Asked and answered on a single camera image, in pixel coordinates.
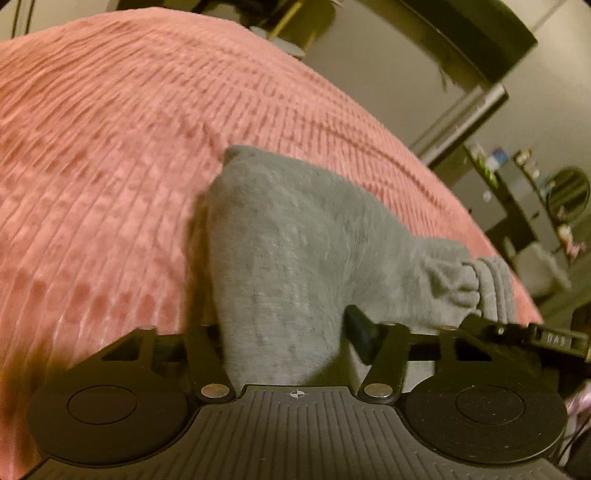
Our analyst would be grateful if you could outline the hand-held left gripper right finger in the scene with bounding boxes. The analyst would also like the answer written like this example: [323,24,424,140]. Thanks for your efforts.
[344,305,525,402]

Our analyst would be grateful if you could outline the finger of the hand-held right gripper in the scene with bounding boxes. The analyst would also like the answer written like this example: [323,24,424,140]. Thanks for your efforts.
[462,318,591,363]

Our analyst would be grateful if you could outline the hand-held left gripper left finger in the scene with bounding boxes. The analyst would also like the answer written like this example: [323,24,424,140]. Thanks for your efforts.
[97,324,237,403]

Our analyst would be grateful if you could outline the grey pants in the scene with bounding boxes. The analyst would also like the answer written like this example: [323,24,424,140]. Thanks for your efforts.
[203,145,518,386]

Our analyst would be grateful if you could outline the white bin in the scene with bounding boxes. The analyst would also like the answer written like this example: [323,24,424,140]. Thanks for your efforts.
[510,242,571,298]

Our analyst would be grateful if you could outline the dark shelf with small items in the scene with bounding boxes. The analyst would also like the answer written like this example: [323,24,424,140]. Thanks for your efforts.
[462,143,559,259]

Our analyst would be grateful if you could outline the pink ribbed blanket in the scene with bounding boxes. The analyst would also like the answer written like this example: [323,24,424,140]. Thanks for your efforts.
[0,9,543,467]

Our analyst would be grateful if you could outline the silver metal bar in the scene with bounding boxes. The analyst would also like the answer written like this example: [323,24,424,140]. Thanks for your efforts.
[411,83,509,162]

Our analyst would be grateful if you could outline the black furniture top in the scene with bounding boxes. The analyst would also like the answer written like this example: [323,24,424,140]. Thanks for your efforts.
[397,0,539,86]

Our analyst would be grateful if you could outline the chair with wooden legs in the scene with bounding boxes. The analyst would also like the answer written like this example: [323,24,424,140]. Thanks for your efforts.
[249,0,338,58]

